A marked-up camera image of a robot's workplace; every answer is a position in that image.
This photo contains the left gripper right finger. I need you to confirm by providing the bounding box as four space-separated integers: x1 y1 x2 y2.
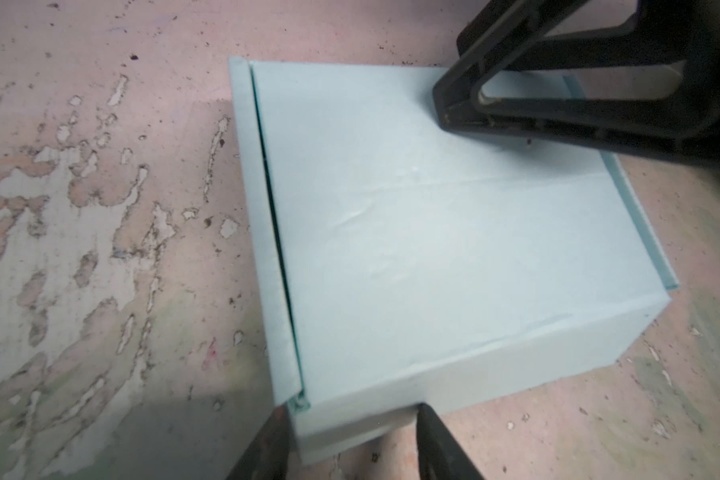
416 403 484 480

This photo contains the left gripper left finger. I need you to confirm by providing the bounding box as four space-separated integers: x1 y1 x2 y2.
226 406 291 480

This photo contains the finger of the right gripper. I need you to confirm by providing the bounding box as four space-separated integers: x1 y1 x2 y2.
433 1 720 172
457 1 695 71

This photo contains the light blue paper box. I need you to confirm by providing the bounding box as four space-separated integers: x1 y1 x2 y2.
229 57 678 464

